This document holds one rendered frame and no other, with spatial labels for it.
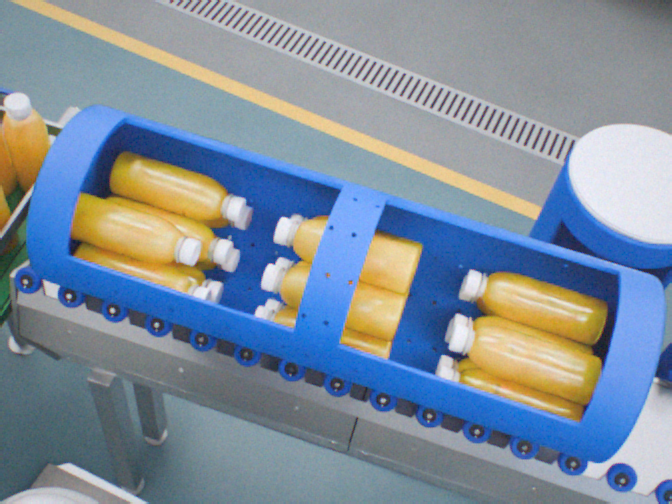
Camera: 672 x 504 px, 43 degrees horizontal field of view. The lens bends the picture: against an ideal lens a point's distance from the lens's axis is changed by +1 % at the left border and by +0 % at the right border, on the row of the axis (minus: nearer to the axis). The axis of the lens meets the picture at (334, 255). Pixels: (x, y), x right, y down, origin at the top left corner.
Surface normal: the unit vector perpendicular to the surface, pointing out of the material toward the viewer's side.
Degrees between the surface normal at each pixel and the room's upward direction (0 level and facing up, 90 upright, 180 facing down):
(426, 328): 20
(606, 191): 0
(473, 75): 0
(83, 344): 70
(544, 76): 0
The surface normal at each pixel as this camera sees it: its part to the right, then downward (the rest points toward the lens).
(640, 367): -0.07, -0.11
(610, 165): 0.10, -0.57
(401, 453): -0.25, 0.53
